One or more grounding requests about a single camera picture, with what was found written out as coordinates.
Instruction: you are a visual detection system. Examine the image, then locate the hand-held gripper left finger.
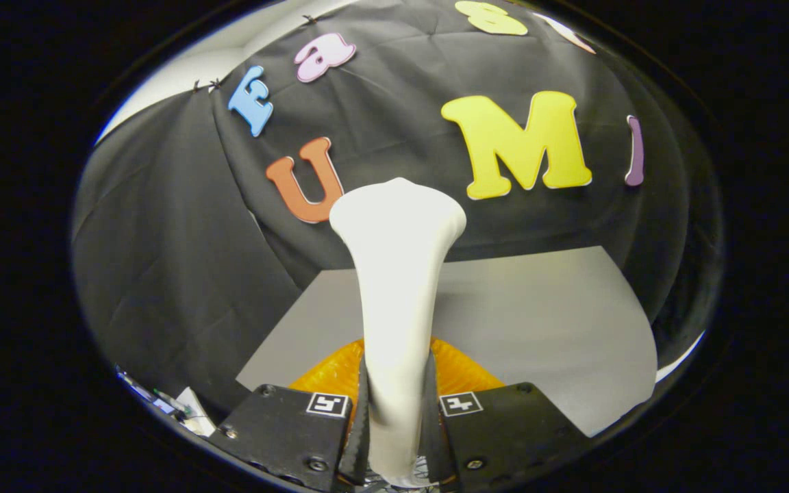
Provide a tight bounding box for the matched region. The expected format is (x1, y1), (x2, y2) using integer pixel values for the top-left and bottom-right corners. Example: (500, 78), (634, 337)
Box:
(208, 339), (370, 492)

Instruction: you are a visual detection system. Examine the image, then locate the black backdrop cloth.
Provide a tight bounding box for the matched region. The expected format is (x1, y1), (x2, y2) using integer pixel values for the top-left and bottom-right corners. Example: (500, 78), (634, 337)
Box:
(71, 0), (721, 418)

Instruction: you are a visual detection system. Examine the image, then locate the white garment steamer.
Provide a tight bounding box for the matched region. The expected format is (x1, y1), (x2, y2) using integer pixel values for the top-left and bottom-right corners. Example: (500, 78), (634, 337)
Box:
(328, 177), (468, 488)

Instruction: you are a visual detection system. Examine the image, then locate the blue white papers pile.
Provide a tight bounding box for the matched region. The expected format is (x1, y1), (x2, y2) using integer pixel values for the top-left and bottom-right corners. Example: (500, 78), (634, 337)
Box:
(115, 366), (217, 438)

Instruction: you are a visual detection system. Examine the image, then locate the grey cabinet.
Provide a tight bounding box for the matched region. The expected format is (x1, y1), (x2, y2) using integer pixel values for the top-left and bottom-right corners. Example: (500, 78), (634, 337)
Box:
(236, 245), (659, 439)

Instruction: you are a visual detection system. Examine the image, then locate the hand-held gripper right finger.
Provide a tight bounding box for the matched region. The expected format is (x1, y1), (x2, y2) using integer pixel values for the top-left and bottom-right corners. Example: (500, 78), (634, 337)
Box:
(425, 338), (590, 490)

